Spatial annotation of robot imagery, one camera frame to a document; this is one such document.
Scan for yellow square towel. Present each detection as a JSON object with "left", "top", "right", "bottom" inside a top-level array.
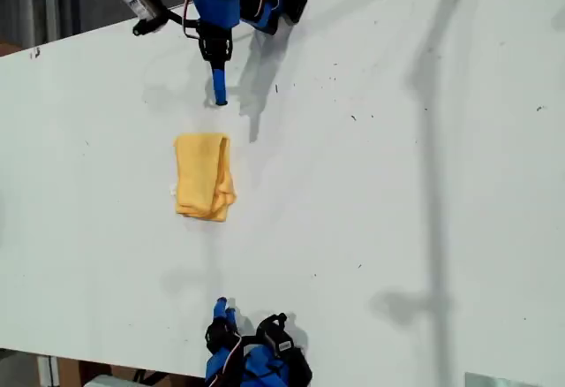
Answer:
[{"left": 172, "top": 132, "right": 238, "bottom": 223}]

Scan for white box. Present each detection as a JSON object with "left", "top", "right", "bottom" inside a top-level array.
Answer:
[{"left": 82, "top": 374, "right": 143, "bottom": 387}]

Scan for brown cardboard box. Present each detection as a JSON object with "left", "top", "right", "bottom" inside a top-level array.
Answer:
[{"left": 56, "top": 358, "right": 136, "bottom": 387}]

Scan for white table leg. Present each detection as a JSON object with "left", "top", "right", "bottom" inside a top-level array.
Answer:
[{"left": 36, "top": 354, "right": 61, "bottom": 387}]

